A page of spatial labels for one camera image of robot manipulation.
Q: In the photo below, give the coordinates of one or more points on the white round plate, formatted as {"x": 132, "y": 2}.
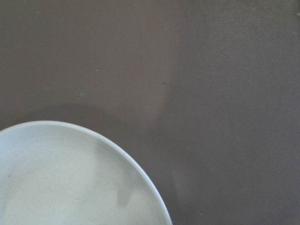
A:
{"x": 57, "y": 173}

